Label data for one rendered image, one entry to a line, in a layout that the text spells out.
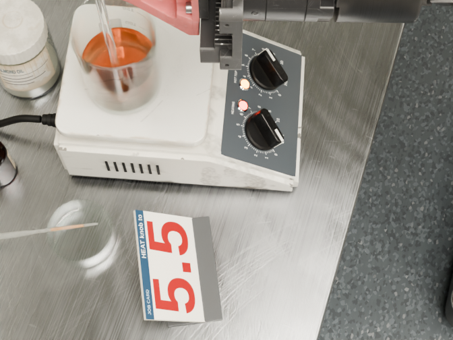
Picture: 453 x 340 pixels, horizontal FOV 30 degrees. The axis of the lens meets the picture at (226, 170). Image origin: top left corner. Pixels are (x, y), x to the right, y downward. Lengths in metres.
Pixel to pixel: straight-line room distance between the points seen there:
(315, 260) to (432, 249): 0.84
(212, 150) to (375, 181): 0.91
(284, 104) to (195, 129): 0.10
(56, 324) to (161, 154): 0.16
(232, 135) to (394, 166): 0.92
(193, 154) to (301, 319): 0.16
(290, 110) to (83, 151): 0.18
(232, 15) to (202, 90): 0.21
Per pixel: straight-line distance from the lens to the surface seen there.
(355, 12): 0.51
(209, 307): 0.70
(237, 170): 0.69
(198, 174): 0.70
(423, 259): 1.54
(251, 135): 0.69
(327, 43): 0.80
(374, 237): 1.53
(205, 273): 0.71
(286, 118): 0.72
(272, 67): 0.71
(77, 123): 0.67
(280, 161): 0.70
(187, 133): 0.66
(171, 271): 0.69
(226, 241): 0.72
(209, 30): 0.52
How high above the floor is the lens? 1.44
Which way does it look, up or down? 68 degrees down
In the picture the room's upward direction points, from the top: straight up
